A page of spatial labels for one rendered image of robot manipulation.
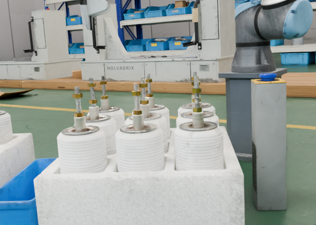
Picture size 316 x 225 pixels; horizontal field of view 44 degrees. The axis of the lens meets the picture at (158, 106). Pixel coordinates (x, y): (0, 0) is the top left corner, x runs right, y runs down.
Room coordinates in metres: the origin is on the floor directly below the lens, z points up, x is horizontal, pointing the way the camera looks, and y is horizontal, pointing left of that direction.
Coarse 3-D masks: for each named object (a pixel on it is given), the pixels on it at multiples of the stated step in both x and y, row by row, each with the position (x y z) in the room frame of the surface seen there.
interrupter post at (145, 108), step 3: (141, 105) 0.87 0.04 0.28; (144, 105) 0.87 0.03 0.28; (147, 105) 0.87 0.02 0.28; (141, 108) 0.87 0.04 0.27; (144, 108) 0.87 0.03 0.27; (147, 108) 0.87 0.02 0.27; (144, 111) 0.87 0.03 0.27; (147, 111) 0.87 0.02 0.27; (144, 114) 0.87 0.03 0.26; (147, 114) 0.87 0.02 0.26; (144, 117) 0.87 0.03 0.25; (147, 117) 0.87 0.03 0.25
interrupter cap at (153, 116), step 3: (150, 114) 0.90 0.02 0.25; (153, 114) 0.89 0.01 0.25; (156, 114) 0.89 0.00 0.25; (159, 114) 0.89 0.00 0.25; (129, 117) 0.87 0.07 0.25; (132, 117) 0.87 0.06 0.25; (150, 117) 0.88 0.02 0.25; (153, 117) 0.86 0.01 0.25; (156, 117) 0.85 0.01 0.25; (159, 117) 0.86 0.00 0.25; (144, 120) 0.84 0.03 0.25; (147, 120) 0.84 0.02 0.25
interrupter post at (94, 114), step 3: (90, 108) 0.88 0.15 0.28; (93, 108) 0.88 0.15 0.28; (96, 108) 0.88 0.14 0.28; (90, 111) 0.88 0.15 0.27; (93, 111) 0.88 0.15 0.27; (96, 111) 0.88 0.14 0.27; (90, 114) 0.88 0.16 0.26; (93, 114) 0.88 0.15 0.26; (96, 114) 0.88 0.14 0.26; (90, 117) 0.88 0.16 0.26; (93, 117) 0.88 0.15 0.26; (96, 117) 0.88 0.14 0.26
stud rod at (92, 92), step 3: (90, 78) 0.88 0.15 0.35; (90, 81) 0.88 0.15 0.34; (93, 81) 0.89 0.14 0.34; (90, 87) 0.89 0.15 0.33; (93, 87) 0.89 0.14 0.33; (90, 90) 0.89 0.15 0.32; (93, 90) 0.89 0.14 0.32; (90, 93) 0.89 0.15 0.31; (93, 93) 0.89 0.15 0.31; (93, 96) 0.89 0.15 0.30; (93, 99) 0.89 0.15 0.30; (93, 105) 0.89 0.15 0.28
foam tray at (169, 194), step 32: (224, 128) 1.03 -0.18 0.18; (224, 160) 0.76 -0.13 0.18; (64, 192) 0.70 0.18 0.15; (96, 192) 0.69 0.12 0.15; (128, 192) 0.69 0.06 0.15; (160, 192) 0.68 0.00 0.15; (192, 192) 0.68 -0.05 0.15; (224, 192) 0.67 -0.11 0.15; (64, 224) 0.70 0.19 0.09; (96, 224) 0.69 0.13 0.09; (128, 224) 0.69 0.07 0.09; (160, 224) 0.68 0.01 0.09; (192, 224) 0.68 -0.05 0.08; (224, 224) 0.67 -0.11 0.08
